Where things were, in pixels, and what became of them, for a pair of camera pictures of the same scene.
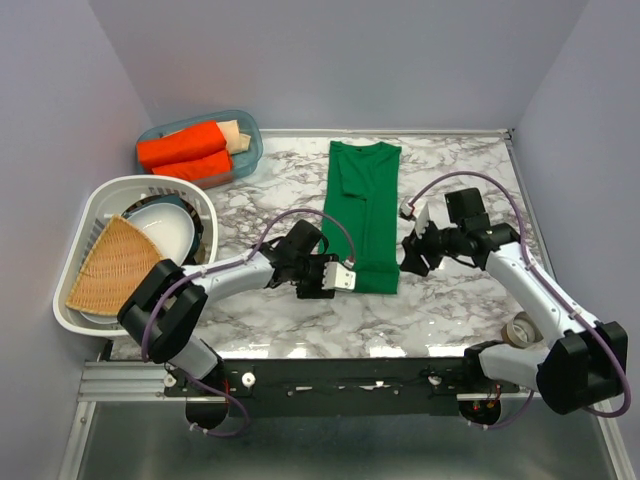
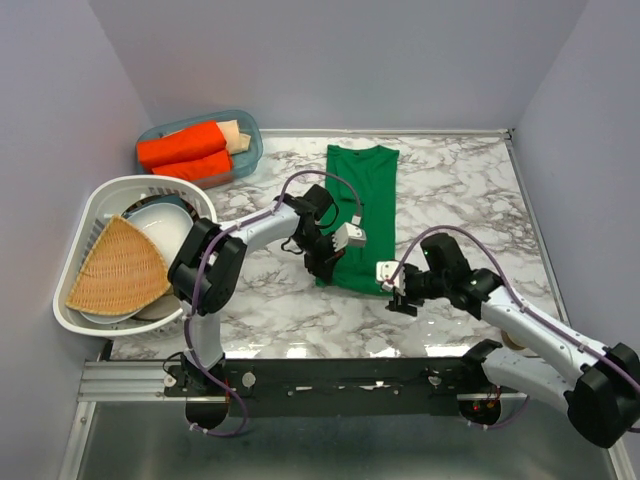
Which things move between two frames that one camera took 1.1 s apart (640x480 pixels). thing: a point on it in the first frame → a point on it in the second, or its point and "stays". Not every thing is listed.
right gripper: x=413 y=247 → x=400 y=303
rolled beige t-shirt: x=236 y=141 stays
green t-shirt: x=362 y=189 stays
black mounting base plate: x=336 y=388 stays
